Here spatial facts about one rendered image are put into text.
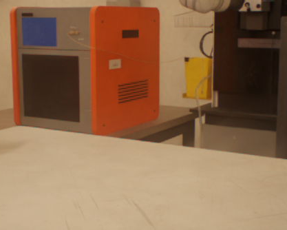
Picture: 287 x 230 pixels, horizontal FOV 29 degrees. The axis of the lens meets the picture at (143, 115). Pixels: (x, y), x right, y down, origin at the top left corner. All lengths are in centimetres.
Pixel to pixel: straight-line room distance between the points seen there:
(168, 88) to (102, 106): 183
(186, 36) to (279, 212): 301
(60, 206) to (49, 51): 136
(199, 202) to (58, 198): 16
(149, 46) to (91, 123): 42
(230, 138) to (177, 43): 151
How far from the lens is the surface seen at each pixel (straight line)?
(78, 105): 188
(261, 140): 216
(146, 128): 200
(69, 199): 64
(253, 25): 213
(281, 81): 124
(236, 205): 62
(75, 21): 187
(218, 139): 222
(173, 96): 365
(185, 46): 359
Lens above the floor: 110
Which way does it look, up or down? 10 degrees down
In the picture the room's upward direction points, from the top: straight up
